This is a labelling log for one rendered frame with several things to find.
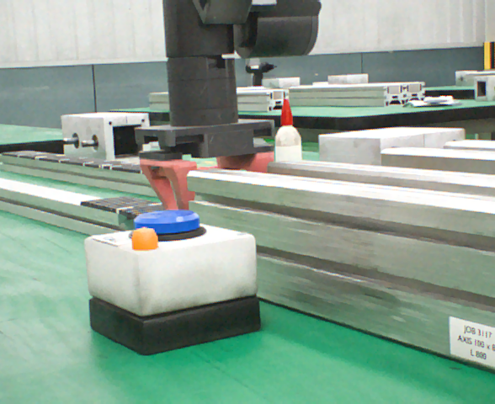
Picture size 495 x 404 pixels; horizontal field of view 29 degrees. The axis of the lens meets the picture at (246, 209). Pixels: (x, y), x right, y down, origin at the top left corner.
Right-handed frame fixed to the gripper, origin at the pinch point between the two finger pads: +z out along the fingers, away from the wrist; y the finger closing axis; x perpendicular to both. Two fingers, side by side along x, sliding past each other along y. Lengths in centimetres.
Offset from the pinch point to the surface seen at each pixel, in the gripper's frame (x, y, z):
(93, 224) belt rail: 21.3, -1.9, 1.5
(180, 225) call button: -20.2, -13.4, -4.5
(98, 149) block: 90, 28, -1
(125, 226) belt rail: 13.9, -1.7, 0.9
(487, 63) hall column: 554, 601, -5
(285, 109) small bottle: 43, 38, -7
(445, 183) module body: -26.5, 2.0, -5.8
